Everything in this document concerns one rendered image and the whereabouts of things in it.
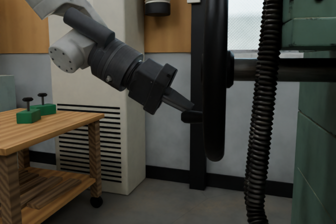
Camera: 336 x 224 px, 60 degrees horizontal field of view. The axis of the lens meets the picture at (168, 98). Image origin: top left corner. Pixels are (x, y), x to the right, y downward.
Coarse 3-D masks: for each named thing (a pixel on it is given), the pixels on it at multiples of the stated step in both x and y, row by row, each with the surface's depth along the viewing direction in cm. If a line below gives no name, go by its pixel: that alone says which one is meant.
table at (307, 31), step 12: (288, 24) 32; (300, 24) 30; (312, 24) 30; (324, 24) 30; (288, 36) 32; (300, 36) 30; (312, 36) 30; (324, 36) 30; (288, 48) 38; (300, 48) 38; (312, 48) 38; (324, 48) 38
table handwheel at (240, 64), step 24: (216, 0) 34; (216, 24) 33; (216, 48) 32; (216, 72) 32; (240, 72) 44; (288, 72) 43; (312, 72) 42; (216, 96) 33; (216, 120) 34; (216, 144) 37
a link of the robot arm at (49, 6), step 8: (48, 0) 53; (56, 0) 54; (64, 0) 55; (72, 0) 56; (80, 0) 57; (40, 8) 53; (48, 8) 53; (56, 8) 55; (64, 8) 59; (80, 8) 58; (88, 8) 58; (40, 16) 55; (96, 16) 59; (104, 24) 60
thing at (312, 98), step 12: (300, 84) 64; (312, 84) 55; (324, 84) 48; (300, 96) 63; (312, 96) 55; (324, 96) 48; (300, 108) 63; (312, 108) 55; (324, 108) 48; (324, 120) 48
